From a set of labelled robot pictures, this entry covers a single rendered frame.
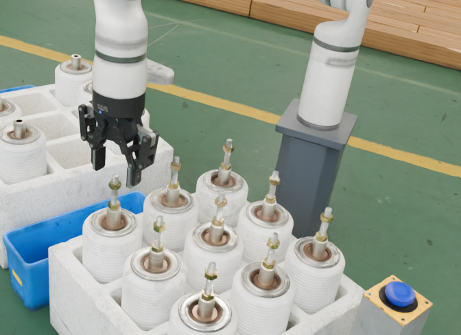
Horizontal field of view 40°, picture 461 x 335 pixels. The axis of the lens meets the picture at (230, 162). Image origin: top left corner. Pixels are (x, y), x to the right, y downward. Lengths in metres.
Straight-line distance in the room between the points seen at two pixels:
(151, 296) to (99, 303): 0.10
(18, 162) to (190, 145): 0.64
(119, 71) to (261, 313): 0.40
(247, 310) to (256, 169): 0.79
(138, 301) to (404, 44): 1.96
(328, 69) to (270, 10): 1.55
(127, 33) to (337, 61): 0.51
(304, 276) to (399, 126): 1.16
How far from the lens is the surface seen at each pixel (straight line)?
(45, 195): 1.27
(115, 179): 0.98
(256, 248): 1.08
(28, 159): 1.25
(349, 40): 1.21
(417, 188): 1.79
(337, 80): 1.25
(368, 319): 0.91
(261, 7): 2.78
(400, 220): 1.64
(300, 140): 1.29
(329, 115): 1.28
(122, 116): 0.89
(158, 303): 0.95
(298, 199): 1.36
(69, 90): 1.52
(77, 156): 1.42
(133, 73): 0.86
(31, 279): 1.19
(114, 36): 0.84
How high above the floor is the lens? 0.89
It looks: 32 degrees down
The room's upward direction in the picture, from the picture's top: 9 degrees clockwise
